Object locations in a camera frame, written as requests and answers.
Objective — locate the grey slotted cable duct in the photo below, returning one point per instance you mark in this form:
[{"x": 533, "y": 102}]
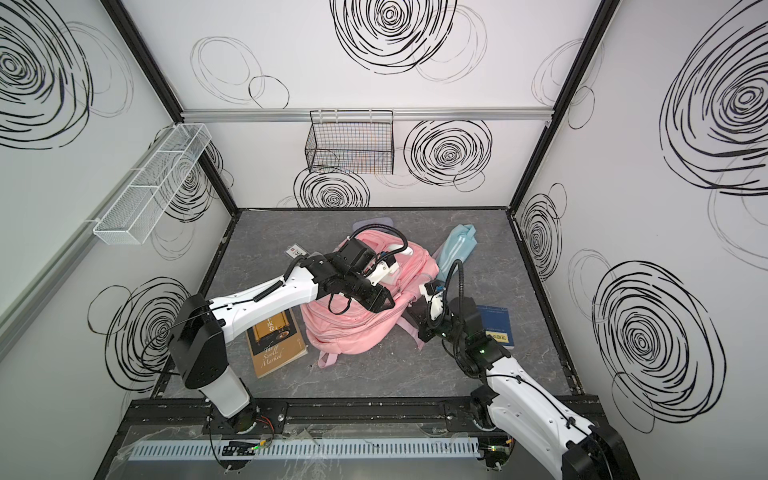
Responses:
[{"x": 306, "y": 449}]

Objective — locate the white mesh wall shelf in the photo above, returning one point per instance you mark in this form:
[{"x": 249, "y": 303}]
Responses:
[{"x": 168, "y": 183}]

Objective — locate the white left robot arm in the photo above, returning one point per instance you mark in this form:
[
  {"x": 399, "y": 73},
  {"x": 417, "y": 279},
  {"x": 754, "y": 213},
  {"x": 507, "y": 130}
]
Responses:
[{"x": 203, "y": 328}]

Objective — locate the aluminium wall rail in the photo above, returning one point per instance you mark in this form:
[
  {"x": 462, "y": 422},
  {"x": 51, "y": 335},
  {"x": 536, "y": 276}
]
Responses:
[
  {"x": 242, "y": 115},
  {"x": 17, "y": 318}
]

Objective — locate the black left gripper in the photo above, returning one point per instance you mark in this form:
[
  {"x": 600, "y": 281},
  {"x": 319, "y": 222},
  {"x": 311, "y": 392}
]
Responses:
[{"x": 365, "y": 289}]

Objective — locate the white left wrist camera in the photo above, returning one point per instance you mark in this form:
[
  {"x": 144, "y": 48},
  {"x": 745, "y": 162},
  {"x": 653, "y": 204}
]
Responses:
[{"x": 386, "y": 272}]

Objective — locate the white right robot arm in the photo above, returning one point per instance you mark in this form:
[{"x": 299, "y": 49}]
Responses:
[{"x": 565, "y": 443}]

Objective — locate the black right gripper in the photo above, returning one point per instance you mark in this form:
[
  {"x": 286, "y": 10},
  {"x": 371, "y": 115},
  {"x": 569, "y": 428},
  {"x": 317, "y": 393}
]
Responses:
[{"x": 429, "y": 318}]

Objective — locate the teal pencil pouch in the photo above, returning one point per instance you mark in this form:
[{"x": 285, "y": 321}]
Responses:
[{"x": 459, "y": 245}]

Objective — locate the flat clear lead refill box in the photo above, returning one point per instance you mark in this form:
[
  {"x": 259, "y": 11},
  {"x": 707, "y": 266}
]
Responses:
[{"x": 294, "y": 251}]

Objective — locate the pink student backpack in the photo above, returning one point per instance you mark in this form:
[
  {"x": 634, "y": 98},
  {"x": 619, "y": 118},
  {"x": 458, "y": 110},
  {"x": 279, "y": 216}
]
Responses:
[{"x": 337, "y": 325}]

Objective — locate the black frame post right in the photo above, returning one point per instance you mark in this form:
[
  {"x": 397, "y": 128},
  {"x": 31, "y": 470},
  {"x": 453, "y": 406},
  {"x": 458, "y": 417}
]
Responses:
[{"x": 589, "y": 45}]

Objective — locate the aluminium wall rail left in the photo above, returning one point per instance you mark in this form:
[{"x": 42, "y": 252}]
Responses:
[{"x": 17, "y": 318}]

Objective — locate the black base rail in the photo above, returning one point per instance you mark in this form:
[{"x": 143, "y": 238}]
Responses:
[{"x": 452, "y": 414}]

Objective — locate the blue book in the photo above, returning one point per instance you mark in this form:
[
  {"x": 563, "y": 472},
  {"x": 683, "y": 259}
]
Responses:
[{"x": 496, "y": 322}]

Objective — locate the black aluminium frame post left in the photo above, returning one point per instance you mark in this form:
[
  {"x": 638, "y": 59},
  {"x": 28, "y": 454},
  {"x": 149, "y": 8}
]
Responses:
[{"x": 130, "y": 34}]

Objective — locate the brown book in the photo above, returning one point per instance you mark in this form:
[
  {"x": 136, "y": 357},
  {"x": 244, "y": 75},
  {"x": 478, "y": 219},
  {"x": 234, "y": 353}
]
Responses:
[{"x": 275, "y": 342}]

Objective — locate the black wire basket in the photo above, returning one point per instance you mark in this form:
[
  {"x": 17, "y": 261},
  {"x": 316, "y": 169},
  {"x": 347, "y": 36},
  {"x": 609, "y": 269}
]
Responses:
[{"x": 356, "y": 147}]

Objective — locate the purple fabric glasses case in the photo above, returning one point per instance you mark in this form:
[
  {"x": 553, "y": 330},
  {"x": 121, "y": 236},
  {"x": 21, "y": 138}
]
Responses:
[{"x": 374, "y": 221}]

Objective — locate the aluminium wall rail back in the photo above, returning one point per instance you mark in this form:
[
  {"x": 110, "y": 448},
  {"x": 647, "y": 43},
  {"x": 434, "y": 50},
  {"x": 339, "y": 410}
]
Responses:
[{"x": 242, "y": 115}]

